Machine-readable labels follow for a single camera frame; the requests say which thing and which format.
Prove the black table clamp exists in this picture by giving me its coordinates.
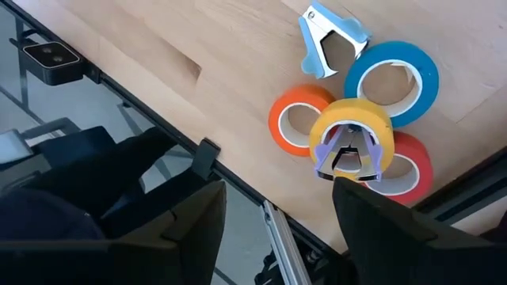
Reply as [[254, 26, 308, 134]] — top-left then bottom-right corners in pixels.
[[191, 137, 222, 182]]

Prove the red tape roll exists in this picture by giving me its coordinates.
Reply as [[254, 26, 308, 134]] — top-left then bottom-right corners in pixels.
[[360, 131, 434, 207]]

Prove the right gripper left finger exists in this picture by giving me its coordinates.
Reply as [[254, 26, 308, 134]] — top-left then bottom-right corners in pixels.
[[110, 180, 227, 285]]

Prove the purple staple remover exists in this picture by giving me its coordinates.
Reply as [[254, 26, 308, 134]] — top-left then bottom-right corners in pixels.
[[313, 123, 385, 183]]

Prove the light blue staple remover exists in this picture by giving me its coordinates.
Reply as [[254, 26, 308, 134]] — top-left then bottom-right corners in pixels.
[[297, 0, 372, 80]]

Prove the yellow tape roll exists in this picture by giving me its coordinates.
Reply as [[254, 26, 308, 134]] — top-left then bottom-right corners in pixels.
[[308, 97, 395, 182]]

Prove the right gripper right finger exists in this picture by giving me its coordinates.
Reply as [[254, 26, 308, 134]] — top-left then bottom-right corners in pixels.
[[332, 177, 476, 285]]

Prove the silver aluminium extrusion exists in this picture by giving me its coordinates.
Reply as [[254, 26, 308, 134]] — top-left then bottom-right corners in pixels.
[[260, 199, 313, 285]]

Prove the blue tape roll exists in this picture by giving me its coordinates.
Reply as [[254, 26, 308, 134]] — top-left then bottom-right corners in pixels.
[[343, 40, 440, 129]]

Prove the black office chair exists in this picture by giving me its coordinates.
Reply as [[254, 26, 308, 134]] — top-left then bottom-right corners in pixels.
[[0, 125, 223, 246]]

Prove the orange tape roll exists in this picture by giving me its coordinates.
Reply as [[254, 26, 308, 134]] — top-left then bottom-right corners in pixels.
[[268, 83, 337, 158]]

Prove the black table-level camera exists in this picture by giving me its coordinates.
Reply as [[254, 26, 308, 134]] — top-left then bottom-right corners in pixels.
[[17, 40, 86, 87]]

